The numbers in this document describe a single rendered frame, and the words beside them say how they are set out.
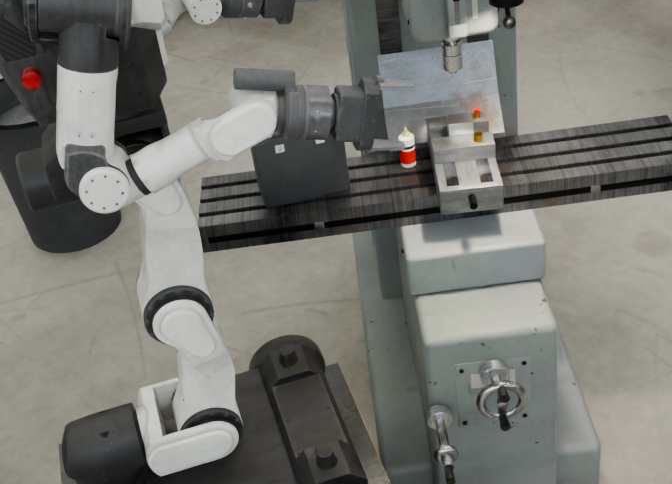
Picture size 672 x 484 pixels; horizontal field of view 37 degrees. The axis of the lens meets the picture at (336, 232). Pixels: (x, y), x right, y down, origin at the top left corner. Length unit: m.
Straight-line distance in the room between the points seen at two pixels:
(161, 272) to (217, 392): 0.36
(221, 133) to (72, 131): 0.22
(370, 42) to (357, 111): 1.18
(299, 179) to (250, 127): 0.93
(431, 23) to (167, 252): 0.79
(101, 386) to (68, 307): 0.49
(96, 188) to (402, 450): 1.49
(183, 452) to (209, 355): 0.27
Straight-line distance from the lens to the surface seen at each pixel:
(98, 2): 1.51
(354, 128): 1.63
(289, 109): 1.59
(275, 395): 2.48
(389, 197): 2.49
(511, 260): 2.46
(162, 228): 1.92
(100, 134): 1.58
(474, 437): 2.61
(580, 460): 2.86
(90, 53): 1.53
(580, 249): 3.80
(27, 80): 1.70
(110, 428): 2.29
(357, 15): 2.76
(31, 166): 1.88
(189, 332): 2.05
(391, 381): 3.02
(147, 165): 1.61
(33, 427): 3.49
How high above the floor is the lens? 2.32
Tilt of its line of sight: 36 degrees down
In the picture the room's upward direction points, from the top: 9 degrees counter-clockwise
